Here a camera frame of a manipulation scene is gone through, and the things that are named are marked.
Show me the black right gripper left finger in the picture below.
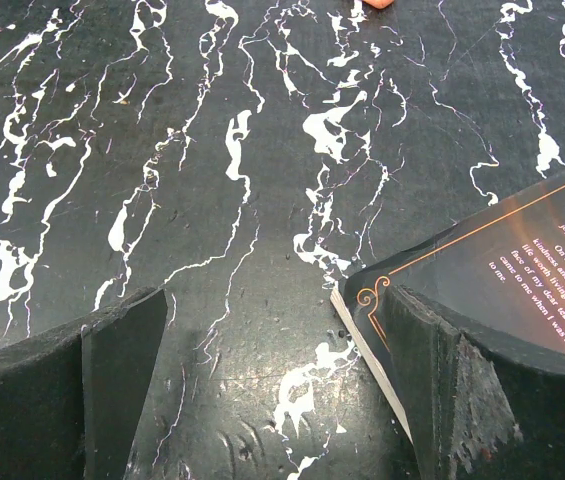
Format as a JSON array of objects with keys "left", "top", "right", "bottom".
[{"left": 0, "top": 288, "right": 168, "bottom": 479}]

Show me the orange and grey marker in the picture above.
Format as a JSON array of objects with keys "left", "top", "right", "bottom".
[{"left": 364, "top": 0, "right": 394, "bottom": 10}]

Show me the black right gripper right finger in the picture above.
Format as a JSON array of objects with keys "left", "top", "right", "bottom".
[{"left": 384, "top": 287, "right": 565, "bottom": 479}]

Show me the dark paperback book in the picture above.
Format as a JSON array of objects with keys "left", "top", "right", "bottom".
[{"left": 331, "top": 170, "right": 565, "bottom": 430}]

